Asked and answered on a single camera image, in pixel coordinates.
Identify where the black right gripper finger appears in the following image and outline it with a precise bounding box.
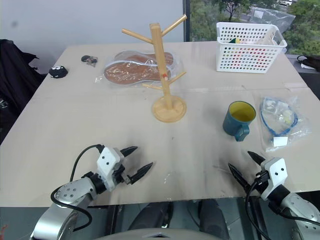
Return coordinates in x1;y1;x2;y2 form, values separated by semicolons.
247;150;266;167
227;162;252;193

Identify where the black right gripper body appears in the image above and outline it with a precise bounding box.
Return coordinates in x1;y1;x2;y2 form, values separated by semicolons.
246;168;270;195

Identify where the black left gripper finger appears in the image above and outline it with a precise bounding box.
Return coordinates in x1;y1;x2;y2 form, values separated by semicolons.
128;161;154;186
120;145;139;159

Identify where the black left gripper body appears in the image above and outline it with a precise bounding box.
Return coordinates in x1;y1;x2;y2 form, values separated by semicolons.
109;156;133;187

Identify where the blue yellow mug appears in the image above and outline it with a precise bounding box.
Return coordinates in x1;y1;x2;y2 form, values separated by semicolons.
222;100;257;143

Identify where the wooden mug tree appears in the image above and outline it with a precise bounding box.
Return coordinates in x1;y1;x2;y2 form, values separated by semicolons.
121;13;188;124

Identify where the dark rounded leg shape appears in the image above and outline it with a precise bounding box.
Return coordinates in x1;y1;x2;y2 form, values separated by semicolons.
198;198;230;240

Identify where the clear bag with small parts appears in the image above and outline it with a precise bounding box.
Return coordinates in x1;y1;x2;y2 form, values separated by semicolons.
258;95;313;153

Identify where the grey robot torso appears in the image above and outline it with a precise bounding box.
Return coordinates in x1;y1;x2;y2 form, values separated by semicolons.
99;226;214;240

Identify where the clear bag with brown insoles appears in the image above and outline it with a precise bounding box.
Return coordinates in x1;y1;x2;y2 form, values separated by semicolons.
94;49;185;89

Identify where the white perforated plastic basket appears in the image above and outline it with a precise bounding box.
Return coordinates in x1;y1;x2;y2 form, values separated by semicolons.
215;21;288;75

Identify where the black plush toy with eyes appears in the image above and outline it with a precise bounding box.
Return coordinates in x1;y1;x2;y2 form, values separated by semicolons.
48;65;69;80

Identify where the black jacket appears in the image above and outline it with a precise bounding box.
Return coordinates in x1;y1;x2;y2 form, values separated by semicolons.
0;38;49;146

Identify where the large clear plastic bag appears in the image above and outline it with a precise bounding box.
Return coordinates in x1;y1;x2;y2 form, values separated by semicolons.
245;6;297;36

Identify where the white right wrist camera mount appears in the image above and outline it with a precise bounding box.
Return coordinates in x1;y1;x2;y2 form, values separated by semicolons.
259;157;287;201

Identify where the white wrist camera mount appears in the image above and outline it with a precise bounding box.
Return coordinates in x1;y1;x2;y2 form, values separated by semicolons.
259;157;287;201
96;146;126;193

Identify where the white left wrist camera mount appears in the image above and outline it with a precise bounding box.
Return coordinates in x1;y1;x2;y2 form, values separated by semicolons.
96;146;126;193

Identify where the blue cable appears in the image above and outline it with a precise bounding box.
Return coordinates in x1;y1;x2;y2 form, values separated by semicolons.
259;100;299;136

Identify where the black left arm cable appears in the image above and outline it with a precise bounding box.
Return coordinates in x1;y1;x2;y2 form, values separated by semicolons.
50;144;105;231

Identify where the small dark keychain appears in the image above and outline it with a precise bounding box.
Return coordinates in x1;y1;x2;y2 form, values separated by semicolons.
80;54;99;68

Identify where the dark bag with strap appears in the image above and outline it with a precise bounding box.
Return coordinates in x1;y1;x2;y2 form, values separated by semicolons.
296;54;320;70

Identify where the dark window frame post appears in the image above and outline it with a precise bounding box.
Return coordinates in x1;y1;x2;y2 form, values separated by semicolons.
182;0;193;43

